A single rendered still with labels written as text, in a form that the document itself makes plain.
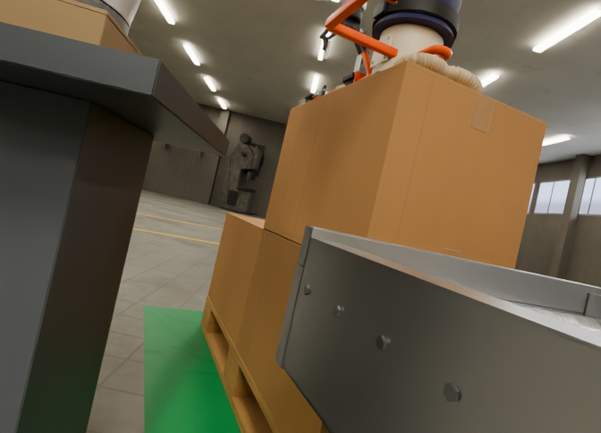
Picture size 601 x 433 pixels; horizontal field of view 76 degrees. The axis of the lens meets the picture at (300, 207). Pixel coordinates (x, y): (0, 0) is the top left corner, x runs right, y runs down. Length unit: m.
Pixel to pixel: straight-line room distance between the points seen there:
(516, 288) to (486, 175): 0.23
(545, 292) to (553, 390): 0.64
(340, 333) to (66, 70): 0.40
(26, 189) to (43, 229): 0.06
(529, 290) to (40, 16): 0.90
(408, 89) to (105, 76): 0.52
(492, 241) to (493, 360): 0.64
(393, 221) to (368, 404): 0.41
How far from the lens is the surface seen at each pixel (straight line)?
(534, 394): 0.29
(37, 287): 0.64
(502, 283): 0.82
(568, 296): 0.97
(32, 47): 0.51
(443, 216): 0.83
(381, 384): 0.40
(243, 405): 1.31
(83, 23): 0.60
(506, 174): 0.95
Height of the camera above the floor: 0.63
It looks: level
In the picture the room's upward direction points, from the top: 13 degrees clockwise
